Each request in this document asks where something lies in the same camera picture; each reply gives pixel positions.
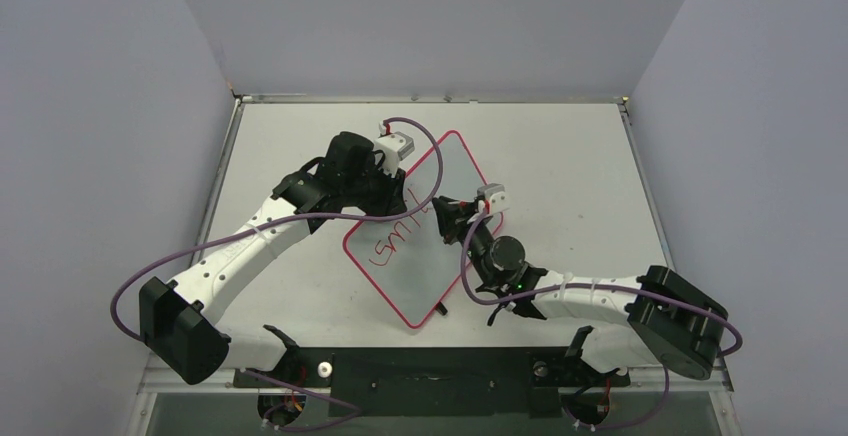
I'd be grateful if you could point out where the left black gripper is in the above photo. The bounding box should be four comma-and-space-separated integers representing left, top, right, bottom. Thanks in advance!
344, 158, 406, 222

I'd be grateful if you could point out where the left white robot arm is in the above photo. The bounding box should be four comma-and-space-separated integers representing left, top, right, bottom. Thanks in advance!
139, 131, 414, 386

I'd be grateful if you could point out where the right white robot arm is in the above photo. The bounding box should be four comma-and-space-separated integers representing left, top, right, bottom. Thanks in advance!
432, 196, 729, 383

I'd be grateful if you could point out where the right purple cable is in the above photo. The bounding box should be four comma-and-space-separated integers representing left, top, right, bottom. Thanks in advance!
459, 210, 744, 431

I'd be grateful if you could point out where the purple cable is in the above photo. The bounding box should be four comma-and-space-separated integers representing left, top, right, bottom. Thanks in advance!
459, 210, 744, 431
109, 116, 446, 343

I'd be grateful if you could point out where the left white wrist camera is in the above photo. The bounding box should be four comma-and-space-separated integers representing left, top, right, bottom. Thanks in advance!
373, 123, 415, 177

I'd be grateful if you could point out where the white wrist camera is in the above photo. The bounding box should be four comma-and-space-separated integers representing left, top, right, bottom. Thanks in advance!
475, 183, 511, 215
373, 123, 415, 177

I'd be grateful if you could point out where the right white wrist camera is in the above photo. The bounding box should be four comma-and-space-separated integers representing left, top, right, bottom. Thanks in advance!
475, 183, 511, 215

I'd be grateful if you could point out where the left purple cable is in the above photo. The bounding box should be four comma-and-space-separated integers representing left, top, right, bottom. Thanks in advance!
109, 116, 446, 343

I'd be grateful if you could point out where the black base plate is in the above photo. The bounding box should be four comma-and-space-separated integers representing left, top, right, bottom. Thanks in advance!
233, 347, 630, 418

